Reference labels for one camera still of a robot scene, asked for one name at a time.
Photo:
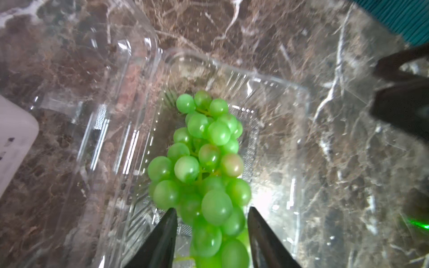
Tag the white perforated plastic basket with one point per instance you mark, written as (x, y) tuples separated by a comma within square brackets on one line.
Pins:
[(19, 130)]

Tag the green grape bunch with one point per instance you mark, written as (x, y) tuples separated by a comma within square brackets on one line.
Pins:
[(201, 178)]

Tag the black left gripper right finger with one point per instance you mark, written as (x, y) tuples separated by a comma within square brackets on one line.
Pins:
[(266, 248)]

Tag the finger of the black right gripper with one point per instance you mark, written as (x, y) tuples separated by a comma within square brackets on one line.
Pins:
[(388, 68), (405, 106)]

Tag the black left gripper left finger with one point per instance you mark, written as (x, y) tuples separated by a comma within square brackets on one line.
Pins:
[(158, 249)]

